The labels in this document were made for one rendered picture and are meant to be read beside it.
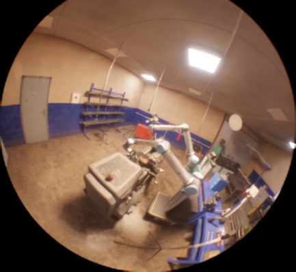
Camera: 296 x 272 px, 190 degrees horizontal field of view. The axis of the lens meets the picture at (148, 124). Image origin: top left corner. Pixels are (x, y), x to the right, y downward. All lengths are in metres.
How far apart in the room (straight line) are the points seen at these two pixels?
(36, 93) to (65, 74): 1.14
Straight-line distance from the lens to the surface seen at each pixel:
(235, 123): 4.43
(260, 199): 6.82
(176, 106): 5.75
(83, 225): 2.22
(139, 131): 4.77
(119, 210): 1.42
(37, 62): 3.49
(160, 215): 2.16
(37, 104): 3.50
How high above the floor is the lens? 2.18
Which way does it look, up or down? 14 degrees down
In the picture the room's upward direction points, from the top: 21 degrees clockwise
